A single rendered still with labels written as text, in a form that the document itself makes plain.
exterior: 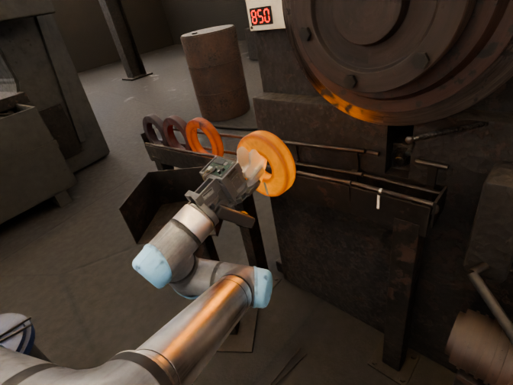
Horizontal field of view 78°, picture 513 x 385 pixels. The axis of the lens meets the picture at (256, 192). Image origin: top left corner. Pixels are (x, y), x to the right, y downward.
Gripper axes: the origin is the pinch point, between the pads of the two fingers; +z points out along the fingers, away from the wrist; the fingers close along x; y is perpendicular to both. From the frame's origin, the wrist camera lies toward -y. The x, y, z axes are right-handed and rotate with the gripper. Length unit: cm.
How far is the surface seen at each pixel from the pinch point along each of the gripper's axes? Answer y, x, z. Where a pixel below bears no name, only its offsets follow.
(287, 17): 20.3, 1.6, 22.8
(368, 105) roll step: 3.8, -17.9, 16.5
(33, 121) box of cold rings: -13, 217, -5
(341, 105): 2.4, -10.7, 17.9
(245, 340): -78, 22, -29
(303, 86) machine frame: -2.9, 10.7, 32.2
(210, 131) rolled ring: -11.8, 44.2, 16.0
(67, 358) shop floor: -64, 79, -79
